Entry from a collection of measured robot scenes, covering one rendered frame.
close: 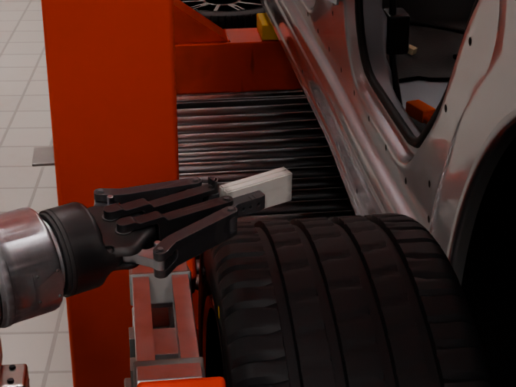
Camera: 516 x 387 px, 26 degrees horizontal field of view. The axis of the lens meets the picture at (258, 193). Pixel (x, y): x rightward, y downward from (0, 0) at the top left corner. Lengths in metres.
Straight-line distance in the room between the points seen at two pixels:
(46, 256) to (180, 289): 0.30
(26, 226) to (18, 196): 3.20
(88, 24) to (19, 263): 0.56
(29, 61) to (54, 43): 4.17
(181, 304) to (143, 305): 0.04
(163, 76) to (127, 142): 0.10
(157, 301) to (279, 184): 0.24
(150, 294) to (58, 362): 1.94
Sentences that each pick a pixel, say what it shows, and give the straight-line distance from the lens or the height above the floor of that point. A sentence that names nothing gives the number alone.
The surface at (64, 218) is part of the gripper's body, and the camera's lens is 0.92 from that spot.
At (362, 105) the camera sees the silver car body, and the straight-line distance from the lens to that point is 2.16.
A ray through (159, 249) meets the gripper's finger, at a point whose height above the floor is 1.27.
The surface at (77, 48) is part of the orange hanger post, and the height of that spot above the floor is 1.28.
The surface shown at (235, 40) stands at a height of 0.68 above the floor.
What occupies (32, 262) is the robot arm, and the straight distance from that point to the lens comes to 0.89.
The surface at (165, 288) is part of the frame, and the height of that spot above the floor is 1.11.
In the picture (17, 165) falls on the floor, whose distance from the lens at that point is 4.37.
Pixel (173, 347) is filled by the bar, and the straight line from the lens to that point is 1.13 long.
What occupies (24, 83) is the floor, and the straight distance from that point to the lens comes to 5.27.
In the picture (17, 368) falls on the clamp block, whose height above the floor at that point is 0.95.
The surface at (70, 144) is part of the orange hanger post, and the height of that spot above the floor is 1.15.
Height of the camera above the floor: 1.70
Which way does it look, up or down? 25 degrees down
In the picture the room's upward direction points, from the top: straight up
